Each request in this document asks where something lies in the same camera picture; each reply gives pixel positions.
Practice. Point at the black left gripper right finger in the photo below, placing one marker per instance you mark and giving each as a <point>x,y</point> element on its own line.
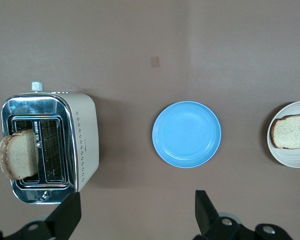
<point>207,220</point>

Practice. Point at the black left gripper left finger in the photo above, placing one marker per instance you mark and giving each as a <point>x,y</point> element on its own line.
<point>60,220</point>

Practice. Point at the toasted bread slice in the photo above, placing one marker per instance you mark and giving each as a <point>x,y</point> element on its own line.
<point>18,157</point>
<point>291,131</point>

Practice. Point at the blue plate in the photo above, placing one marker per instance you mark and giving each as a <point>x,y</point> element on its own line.
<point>186,135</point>

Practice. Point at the beige plate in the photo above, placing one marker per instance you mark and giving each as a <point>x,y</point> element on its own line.
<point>290,160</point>

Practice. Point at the beige chrome toaster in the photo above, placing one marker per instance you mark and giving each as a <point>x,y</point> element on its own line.
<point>86,140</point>

